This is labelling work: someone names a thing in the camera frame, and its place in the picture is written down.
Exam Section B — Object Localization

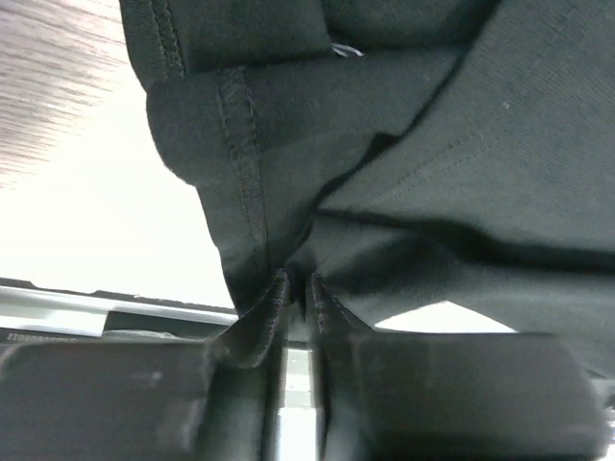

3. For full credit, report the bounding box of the black t shirt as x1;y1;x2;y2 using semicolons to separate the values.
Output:
120;1;614;376

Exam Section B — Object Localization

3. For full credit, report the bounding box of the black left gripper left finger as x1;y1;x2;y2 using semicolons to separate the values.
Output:
0;267;293;461

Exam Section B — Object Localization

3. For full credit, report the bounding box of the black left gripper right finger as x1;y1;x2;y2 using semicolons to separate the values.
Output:
309;278;605;460

